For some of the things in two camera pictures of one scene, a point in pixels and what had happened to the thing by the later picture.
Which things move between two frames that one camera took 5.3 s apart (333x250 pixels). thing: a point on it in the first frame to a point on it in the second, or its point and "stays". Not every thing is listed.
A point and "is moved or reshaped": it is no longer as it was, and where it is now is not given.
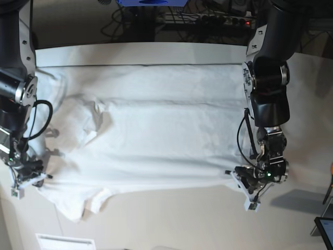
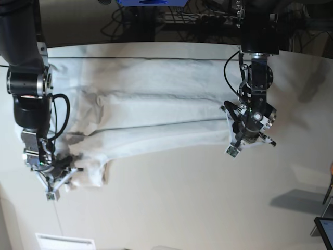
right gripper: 252,178 to 247,121
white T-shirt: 104,128 is moved or reshaped
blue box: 153,3 stays
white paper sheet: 59,242 stays
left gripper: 26,172 to 53,175
